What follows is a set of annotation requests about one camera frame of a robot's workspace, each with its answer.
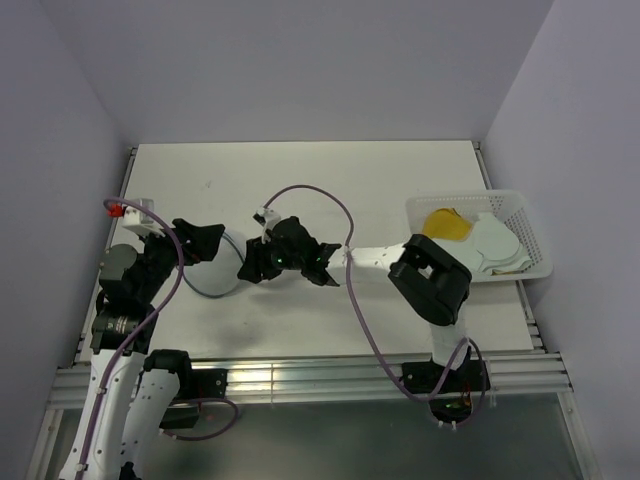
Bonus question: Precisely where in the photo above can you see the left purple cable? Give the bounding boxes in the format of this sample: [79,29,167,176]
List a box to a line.
[72,198,240,474]

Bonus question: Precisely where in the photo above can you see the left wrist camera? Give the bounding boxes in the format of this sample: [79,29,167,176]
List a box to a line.
[105,198,162,238]

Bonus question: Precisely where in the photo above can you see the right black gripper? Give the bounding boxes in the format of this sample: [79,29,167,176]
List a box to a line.
[237,232,305,284]

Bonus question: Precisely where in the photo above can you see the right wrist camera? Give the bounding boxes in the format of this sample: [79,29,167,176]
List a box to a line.
[253,207,282,231]

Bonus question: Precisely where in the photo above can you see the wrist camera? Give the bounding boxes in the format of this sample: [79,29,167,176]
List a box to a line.
[105,198,162,238]
[253,207,282,231]

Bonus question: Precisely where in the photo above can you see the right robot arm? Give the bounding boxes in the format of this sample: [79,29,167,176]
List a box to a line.
[238,208,472,390]

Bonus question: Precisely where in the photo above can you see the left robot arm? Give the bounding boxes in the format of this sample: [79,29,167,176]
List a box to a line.
[59,219,225,479]

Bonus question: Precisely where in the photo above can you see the white plastic mesh basket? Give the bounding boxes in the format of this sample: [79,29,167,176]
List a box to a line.
[406,190,553,282]

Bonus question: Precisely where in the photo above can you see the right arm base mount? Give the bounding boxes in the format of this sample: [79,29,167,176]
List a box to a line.
[400,360,491,428]

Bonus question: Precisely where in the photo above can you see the aluminium frame rail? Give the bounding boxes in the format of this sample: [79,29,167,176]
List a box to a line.
[44,352,571,411]

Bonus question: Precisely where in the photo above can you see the white bra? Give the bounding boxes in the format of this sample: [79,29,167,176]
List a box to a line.
[434,213,532,276]

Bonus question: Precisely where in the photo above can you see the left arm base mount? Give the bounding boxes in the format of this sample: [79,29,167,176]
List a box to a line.
[160,368,228,431]

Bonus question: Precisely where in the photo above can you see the white mesh laundry bag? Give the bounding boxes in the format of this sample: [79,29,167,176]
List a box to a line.
[183,230,246,299]

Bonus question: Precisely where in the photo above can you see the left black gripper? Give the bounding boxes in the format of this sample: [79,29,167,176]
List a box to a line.
[136,217,223,302]

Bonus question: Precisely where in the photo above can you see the yellow bra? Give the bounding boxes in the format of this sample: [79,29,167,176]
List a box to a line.
[421,208,473,241]

